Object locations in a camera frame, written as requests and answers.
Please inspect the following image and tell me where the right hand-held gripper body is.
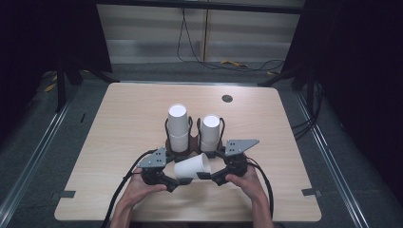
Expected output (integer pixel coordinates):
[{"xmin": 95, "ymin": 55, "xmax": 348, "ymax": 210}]
[{"xmin": 211, "ymin": 139, "xmax": 260, "ymax": 187}]

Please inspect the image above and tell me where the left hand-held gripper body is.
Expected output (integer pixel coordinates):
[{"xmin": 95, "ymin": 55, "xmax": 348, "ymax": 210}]
[{"xmin": 136, "ymin": 146, "xmax": 179, "ymax": 194}]

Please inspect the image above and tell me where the white paper cup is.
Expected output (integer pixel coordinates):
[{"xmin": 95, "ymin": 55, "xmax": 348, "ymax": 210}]
[{"xmin": 173, "ymin": 153, "xmax": 212, "ymax": 181}]

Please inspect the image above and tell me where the black wire cup holder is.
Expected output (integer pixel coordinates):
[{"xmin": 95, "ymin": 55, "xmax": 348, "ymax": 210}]
[
  {"xmin": 195, "ymin": 117, "xmax": 227, "ymax": 157},
  {"xmin": 163, "ymin": 115, "xmax": 196, "ymax": 157}
]

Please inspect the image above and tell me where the short stack of white cups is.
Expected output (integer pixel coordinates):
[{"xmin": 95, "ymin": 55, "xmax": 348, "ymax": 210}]
[{"xmin": 200, "ymin": 114, "xmax": 221, "ymax": 153}]

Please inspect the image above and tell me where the tall stack of white cups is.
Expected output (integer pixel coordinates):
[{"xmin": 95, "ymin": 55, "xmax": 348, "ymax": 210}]
[{"xmin": 167, "ymin": 103, "xmax": 190, "ymax": 154}]

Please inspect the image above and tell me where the person's left hand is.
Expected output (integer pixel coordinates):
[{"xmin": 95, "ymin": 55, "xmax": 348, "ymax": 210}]
[{"xmin": 121, "ymin": 172, "xmax": 168, "ymax": 205}]

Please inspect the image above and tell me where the person's right hand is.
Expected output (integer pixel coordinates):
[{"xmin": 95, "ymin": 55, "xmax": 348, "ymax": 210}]
[{"xmin": 224, "ymin": 163, "xmax": 267, "ymax": 204}]

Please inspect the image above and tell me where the black metal stand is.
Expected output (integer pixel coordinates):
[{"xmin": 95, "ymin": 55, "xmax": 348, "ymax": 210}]
[{"xmin": 54, "ymin": 56, "xmax": 120, "ymax": 113}]

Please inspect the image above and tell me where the black curtain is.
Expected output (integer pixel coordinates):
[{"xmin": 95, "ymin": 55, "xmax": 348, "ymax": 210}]
[
  {"xmin": 281, "ymin": 0, "xmax": 403, "ymax": 203},
  {"xmin": 0, "ymin": 0, "xmax": 112, "ymax": 143}
]

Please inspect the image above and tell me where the left hand-held gripper cable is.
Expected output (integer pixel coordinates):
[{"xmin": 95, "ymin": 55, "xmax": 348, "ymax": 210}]
[{"xmin": 100, "ymin": 148, "xmax": 159, "ymax": 228}]

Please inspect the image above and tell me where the hand-held gripper cable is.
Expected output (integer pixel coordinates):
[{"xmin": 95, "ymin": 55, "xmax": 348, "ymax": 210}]
[
  {"xmin": 100, "ymin": 148, "xmax": 159, "ymax": 228},
  {"xmin": 246, "ymin": 156, "xmax": 276, "ymax": 219}
]

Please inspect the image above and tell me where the right hand-held gripper cable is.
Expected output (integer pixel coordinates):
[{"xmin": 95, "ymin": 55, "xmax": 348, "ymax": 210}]
[{"xmin": 246, "ymin": 156, "xmax": 276, "ymax": 219}]

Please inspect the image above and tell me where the black cable bundle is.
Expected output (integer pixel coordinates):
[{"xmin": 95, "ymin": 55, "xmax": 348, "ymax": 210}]
[{"xmin": 290, "ymin": 71, "xmax": 325, "ymax": 141}]

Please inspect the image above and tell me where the metal floor rail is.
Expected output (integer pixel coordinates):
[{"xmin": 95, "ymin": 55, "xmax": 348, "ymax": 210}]
[
  {"xmin": 294, "ymin": 90, "xmax": 363, "ymax": 228},
  {"xmin": 0, "ymin": 89, "xmax": 81, "ymax": 220}
]

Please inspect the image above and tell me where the black hanging cable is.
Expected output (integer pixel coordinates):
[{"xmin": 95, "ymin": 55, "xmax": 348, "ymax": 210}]
[{"xmin": 176, "ymin": 8, "xmax": 285, "ymax": 72}]

